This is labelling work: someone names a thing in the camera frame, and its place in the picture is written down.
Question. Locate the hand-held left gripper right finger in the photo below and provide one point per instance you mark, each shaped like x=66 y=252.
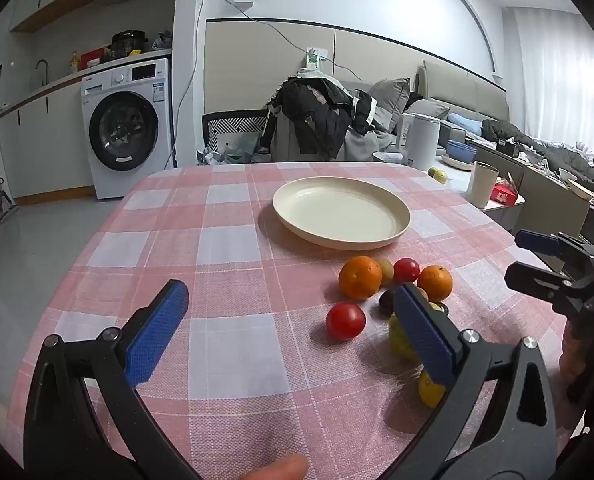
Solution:
x=424 y=332

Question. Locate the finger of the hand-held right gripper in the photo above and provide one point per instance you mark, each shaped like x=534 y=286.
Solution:
x=539 y=242
x=534 y=280

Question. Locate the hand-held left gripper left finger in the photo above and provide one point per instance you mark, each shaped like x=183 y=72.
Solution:
x=157 y=332

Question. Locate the wrinkled yellow-green guava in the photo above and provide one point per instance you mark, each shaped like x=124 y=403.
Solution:
x=399 y=337

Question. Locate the small orange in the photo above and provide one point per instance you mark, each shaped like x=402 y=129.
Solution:
x=434 y=282

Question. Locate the smooth yellow lemon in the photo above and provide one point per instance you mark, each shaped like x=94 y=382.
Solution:
x=428 y=391

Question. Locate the small red tomato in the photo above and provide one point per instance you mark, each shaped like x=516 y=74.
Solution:
x=406 y=270

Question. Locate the large red tomato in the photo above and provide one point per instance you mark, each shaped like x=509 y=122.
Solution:
x=345 y=321

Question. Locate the large orange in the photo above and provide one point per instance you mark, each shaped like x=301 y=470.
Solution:
x=360 y=277

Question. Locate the cream round plate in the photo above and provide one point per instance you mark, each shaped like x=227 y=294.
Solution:
x=337 y=210

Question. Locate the person's right hand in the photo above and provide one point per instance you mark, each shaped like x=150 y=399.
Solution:
x=569 y=355

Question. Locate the person's left hand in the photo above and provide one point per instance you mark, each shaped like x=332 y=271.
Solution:
x=277 y=470

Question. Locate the beige low cabinet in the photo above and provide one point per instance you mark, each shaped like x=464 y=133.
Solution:
x=552 y=200

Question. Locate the dark purple plum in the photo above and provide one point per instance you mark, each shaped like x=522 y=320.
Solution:
x=387 y=301

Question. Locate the red snack box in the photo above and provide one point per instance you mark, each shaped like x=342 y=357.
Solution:
x=504 y=194

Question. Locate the large brown round fruit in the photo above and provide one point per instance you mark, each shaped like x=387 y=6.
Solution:
x=387 y=271

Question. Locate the pink checkered tablecloth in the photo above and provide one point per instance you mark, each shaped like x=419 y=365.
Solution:
x=227 y=360

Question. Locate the beige cup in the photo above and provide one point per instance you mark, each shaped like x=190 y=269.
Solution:
x=482 y=185

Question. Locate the dark blanket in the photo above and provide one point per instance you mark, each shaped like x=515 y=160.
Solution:
x=537 y=145

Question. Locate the white side table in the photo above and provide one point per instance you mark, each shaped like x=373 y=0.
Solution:
x=457 y=185

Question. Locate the white small plate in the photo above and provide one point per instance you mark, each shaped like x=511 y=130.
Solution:
x=454 y=164

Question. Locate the stack of blue bowls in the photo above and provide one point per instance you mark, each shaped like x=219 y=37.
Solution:
x=461 y=150

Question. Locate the light blue cloth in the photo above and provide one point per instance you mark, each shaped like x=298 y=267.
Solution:
x=467 y=122

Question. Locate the white electric kettle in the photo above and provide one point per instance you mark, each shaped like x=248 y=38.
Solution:
x=422 y=140

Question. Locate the grey sofa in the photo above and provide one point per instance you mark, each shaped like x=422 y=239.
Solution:
x=467 y=95

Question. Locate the white curtain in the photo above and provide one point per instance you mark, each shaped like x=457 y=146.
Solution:
x=562 y=75

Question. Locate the crumpled plastic bags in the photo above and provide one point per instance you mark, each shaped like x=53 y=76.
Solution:
x=232 y=150

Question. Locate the grey garment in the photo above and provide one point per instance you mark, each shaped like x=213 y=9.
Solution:
x=362 y=145

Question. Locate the white washing machine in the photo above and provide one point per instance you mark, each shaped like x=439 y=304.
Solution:
x=127 y=130

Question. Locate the grey pillow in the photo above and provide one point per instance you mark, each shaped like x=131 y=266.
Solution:
x=389 y=102

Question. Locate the white base cabinet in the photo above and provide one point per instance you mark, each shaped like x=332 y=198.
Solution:
x=42 y=145

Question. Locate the patterned back chair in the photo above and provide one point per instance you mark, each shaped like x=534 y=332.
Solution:
x=237 y=122

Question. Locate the yellow bottle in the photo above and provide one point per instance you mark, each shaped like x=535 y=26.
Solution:
x=73 y=62

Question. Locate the metal faucet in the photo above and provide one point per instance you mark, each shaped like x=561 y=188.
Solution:
x=42 y=67

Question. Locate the black cooking pot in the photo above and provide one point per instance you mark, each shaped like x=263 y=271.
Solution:
x=129 y=42

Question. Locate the white wall cabinet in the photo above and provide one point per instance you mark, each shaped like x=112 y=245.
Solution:
x=42 y=10

